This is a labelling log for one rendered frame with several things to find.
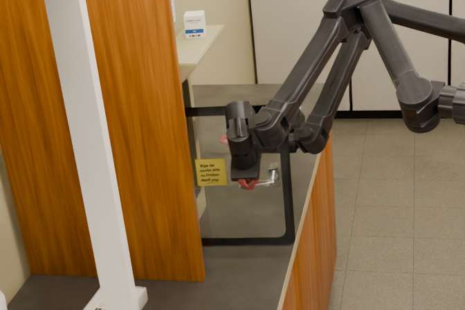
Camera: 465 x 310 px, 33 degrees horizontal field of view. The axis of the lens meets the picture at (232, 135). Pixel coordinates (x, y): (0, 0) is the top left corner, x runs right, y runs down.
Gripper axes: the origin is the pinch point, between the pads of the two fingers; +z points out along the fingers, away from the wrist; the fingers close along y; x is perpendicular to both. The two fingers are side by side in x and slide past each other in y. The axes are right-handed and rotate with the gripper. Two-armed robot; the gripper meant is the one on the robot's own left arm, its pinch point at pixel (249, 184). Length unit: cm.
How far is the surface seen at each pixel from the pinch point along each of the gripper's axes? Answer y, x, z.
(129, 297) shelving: 65, -6, -59
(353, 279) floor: -71, 22, 164
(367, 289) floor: -63, 28, 161
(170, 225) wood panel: 7.2, -20.7, 6.4
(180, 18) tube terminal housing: -44, -19, -18
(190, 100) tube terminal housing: -34.5, -19.2, 4.2
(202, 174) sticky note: -4.5, -12.5, 0.7
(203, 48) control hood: -26.0, -9.8, -22.7
